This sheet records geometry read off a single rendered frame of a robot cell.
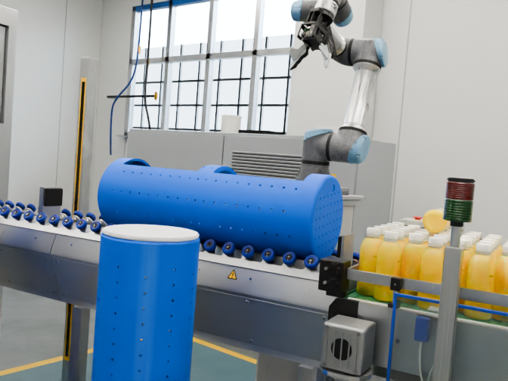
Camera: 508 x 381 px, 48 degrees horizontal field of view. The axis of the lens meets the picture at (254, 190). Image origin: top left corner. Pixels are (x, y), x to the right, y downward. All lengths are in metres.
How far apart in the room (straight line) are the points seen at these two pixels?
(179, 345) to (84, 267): 0.76
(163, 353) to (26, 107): 5.51
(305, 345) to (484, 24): 3.29
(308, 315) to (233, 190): 0.47
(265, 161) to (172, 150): 0.91
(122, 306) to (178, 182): 0.57
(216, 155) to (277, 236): 2.36
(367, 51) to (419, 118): 2.32
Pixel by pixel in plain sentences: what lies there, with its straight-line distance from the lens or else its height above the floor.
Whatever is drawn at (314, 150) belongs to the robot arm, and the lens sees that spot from 2.31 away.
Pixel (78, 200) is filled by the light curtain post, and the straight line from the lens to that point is 2.91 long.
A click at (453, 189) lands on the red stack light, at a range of 1.37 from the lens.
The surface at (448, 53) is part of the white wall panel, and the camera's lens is 4.69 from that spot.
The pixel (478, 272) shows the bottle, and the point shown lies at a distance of 1.58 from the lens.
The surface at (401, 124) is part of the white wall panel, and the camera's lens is 4.74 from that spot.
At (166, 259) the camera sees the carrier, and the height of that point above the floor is 0.98.
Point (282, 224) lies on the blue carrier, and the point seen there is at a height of 1.07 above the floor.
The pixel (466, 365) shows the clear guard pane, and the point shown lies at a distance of 1.55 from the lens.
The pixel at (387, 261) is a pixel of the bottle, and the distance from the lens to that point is 1.62.
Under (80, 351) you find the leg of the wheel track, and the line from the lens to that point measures 2.45.
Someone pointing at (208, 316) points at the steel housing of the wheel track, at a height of 0.72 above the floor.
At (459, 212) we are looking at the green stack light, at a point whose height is 1.18.
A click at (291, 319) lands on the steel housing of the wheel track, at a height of 0.78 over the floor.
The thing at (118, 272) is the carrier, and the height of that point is 0.93.
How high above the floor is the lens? 1.26
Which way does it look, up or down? 3 degrees down
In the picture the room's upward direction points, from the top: 4 degrees clockwise
